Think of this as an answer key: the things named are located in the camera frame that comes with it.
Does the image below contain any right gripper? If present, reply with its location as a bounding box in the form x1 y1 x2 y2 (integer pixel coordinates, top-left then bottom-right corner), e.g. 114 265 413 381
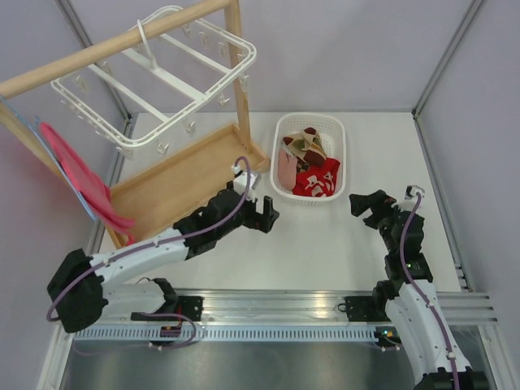
349 189 410 254

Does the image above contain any pink sock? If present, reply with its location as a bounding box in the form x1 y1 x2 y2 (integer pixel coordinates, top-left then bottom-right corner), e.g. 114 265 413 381
278 149 297 191

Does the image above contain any red sock white print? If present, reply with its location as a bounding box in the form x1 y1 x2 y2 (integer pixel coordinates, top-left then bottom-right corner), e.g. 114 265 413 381
292 171 336 197

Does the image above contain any plain red sock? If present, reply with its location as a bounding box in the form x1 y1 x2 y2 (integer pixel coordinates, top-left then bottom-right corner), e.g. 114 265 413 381
320 158 341 181

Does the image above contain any brown argyle sock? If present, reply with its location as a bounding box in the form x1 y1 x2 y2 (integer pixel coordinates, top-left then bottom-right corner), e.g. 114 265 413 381
297 159 310 174

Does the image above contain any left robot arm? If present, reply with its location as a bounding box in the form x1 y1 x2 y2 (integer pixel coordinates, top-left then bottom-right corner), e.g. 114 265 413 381
46 189 280 333

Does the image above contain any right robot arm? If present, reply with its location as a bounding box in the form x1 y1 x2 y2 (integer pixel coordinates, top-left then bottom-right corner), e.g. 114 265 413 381
349 185 490 389

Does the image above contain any white clip sock hanger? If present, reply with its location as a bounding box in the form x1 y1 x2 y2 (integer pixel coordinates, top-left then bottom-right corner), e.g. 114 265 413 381
50 4 258 159

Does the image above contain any white perforated plastic basket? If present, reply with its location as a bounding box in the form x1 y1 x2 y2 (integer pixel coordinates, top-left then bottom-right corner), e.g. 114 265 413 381
270 112 347 205

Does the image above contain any wooden drying rack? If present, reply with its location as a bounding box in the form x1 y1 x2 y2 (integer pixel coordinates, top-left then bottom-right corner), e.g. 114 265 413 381
0 0 272 249

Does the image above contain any pink cloth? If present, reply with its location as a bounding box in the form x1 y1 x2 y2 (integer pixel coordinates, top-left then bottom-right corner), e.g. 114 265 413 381
40 123 136 245

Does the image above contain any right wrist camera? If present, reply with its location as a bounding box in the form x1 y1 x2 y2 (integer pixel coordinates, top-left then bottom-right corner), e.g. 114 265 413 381
392 185 425 211

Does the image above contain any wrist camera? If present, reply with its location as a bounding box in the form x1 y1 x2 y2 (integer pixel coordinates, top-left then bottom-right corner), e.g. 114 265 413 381
392 185 425 211
231 165 261 202

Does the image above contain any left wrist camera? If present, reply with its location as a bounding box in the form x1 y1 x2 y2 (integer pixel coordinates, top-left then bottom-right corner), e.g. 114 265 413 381
231 165 261 202

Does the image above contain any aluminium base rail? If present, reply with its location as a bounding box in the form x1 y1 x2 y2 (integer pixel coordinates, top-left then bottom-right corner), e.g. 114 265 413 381
56 288 500 326

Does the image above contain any white slotted cable duct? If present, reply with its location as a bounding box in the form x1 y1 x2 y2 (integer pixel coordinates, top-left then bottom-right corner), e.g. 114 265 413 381
74 325 377 343

